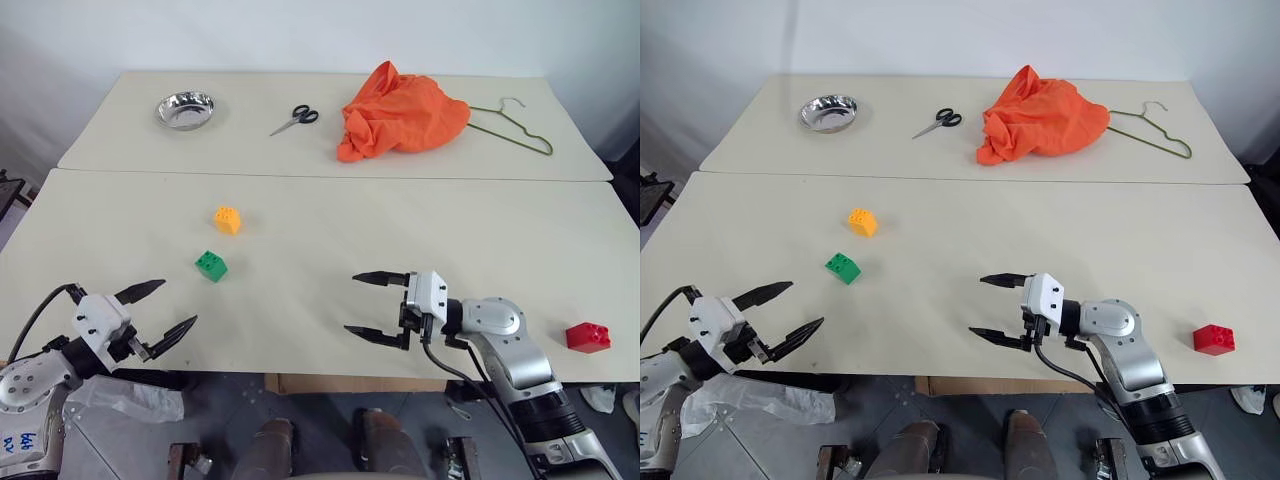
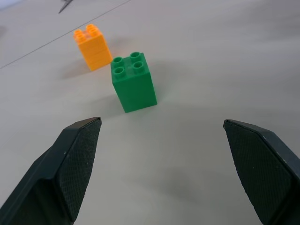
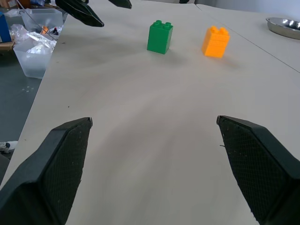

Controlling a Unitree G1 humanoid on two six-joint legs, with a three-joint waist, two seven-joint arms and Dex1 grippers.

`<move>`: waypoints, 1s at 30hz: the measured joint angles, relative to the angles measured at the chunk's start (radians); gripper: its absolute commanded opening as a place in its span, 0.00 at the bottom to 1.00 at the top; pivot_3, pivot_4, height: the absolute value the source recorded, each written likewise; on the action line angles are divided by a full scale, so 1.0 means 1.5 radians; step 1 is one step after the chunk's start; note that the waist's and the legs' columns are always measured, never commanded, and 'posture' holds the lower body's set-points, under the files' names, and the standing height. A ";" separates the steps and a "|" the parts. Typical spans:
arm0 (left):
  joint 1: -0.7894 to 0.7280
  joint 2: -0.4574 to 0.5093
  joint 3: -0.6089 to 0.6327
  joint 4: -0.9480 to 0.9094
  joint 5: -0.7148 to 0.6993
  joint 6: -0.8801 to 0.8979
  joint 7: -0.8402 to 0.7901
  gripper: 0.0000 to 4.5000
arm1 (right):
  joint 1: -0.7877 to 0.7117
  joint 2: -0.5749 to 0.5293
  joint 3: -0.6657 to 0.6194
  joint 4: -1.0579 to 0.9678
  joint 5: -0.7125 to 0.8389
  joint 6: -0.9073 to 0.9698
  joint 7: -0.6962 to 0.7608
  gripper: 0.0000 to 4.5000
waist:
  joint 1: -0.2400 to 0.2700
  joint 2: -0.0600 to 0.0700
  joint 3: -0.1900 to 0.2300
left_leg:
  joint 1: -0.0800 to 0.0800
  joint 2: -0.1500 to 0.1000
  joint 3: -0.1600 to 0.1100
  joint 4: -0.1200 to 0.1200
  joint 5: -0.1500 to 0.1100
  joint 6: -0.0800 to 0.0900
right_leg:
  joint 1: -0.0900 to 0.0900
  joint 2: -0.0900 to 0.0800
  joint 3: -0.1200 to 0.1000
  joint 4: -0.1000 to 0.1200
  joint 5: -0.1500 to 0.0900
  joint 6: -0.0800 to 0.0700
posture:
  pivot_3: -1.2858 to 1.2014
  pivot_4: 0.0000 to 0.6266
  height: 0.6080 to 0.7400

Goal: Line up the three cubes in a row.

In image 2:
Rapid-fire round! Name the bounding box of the orange toy brick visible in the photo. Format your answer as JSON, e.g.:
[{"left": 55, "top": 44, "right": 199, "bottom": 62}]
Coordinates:
[{"left": 73, "top": 23, "right": 113, "bottom": 72}]

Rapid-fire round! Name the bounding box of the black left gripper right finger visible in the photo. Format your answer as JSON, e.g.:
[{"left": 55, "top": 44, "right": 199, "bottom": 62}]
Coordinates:
[{"left": 223, "top": 119, "right": 300, "bottom": 225}]

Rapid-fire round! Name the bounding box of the green toy brick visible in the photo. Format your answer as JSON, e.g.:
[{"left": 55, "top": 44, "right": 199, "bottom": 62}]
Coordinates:
[{"left": 110, "top": 51, "right": 158, "bottom": 113}]

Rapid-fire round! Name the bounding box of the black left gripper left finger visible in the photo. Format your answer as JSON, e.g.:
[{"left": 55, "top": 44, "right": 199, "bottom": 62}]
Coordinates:
[{"left": 0, "top": 117, "right": 102, "bottom": 225}]

